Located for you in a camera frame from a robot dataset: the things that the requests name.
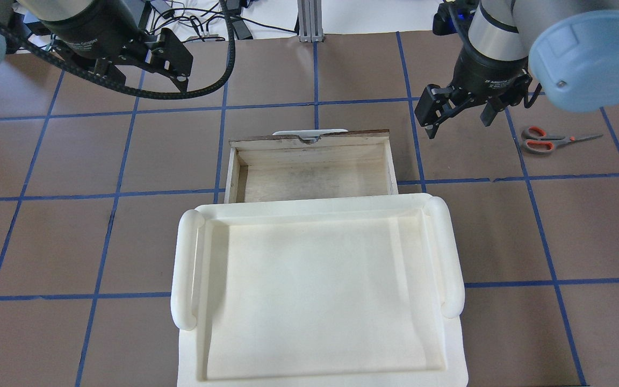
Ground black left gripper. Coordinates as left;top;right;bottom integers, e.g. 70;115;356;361
52;27;193;91

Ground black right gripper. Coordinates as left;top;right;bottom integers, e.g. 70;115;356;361
415;46;533;139

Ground grey orange scissors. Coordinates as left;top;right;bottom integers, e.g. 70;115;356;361
521;126;603;156

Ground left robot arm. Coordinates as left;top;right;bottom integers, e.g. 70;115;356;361
0;1;200;100

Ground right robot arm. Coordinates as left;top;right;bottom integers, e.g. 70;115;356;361
414;1;619;139

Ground wooden drawer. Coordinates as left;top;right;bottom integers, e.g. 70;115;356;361
224;130;398;204

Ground black braided cable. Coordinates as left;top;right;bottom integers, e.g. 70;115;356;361
0;0;236;101

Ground white drawer handle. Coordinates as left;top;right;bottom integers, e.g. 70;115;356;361
272;129;347;143

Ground aluminium frame post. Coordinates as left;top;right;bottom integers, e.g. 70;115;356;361
297;0;325;42

